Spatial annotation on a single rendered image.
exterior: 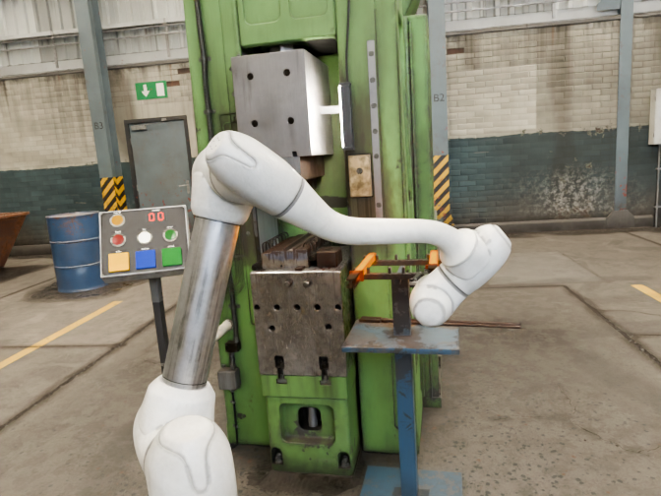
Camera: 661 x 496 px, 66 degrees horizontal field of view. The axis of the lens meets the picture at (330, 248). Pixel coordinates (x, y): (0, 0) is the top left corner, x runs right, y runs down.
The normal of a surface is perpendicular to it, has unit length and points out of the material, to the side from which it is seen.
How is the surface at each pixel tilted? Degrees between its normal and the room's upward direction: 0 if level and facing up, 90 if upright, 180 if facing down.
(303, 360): 90
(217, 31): 90
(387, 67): 90
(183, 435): 6
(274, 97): 90
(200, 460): 67
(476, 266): 105
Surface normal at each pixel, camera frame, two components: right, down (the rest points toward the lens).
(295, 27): -0.21, 0.19
